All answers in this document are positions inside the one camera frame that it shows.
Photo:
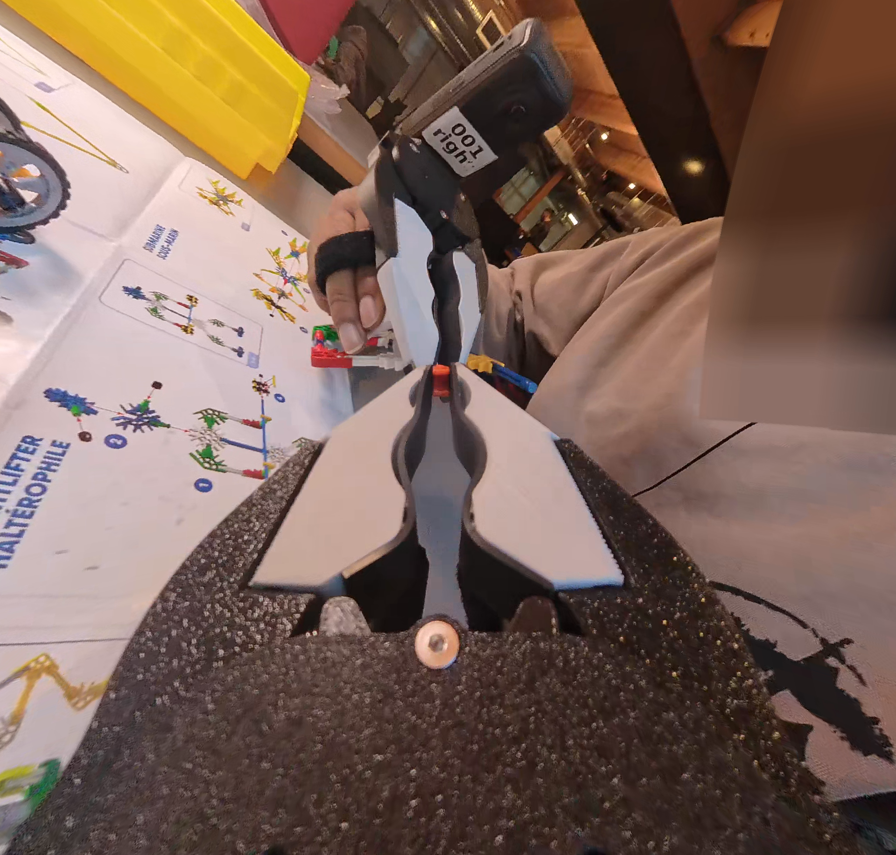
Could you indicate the toy wheel pair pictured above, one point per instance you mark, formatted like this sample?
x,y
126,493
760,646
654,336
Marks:
x,y
28,183

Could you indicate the clear plastic bag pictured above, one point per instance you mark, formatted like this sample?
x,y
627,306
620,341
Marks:
x,y
325,92

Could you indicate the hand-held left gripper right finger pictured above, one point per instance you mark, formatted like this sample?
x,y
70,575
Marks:
x,y
546,519

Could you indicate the white instruction sheet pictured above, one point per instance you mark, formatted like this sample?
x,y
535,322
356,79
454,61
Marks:
x,y
140,575

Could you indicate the yellow plastic bin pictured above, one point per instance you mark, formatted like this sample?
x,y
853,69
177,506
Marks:
x,y
168,43

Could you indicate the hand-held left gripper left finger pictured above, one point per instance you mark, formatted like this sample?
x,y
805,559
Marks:
x,y
329,519

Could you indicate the red box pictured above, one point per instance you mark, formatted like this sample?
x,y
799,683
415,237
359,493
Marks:
x,y
308,1

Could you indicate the person's right forearm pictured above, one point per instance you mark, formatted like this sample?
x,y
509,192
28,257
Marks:
x,y
602,323

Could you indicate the person's upper body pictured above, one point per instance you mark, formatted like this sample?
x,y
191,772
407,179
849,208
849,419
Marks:
x,y
784,547

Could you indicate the short red toy rod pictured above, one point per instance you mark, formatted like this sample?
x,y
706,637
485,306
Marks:
x,y
441,379

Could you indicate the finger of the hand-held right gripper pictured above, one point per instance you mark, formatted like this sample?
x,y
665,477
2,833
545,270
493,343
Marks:
x,y
406,281
469,302

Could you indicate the colourful construction toy model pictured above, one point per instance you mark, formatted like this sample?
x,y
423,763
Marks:
x,y
332,357

